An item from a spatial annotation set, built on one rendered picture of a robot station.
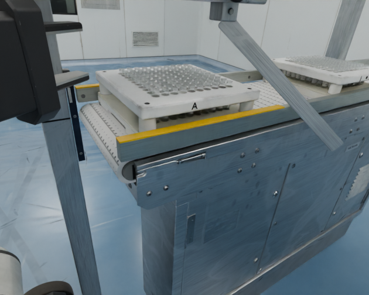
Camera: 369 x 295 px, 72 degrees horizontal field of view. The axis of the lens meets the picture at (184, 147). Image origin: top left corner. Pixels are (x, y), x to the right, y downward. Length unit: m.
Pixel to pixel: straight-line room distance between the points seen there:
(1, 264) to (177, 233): 0.36
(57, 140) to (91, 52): 4.88
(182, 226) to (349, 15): 1.02
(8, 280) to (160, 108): 0.45
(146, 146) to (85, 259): 0.61
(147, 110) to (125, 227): 1.21
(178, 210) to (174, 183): 0.13
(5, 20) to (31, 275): 1.30
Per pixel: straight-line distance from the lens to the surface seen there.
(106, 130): 0.48
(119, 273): 1.36
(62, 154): 0.67
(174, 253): 0.66
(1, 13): 0.27
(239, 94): 0.48
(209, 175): 0.49
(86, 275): 0.98
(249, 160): 0.55
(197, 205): 0.60
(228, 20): 0.40
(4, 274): 0.66
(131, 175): 0.41
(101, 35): 5.50
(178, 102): 0.40
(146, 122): 0.39
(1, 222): 1.79
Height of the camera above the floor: 1.11
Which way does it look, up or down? 29 degrees down
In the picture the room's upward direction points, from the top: 4 degrees clockwise
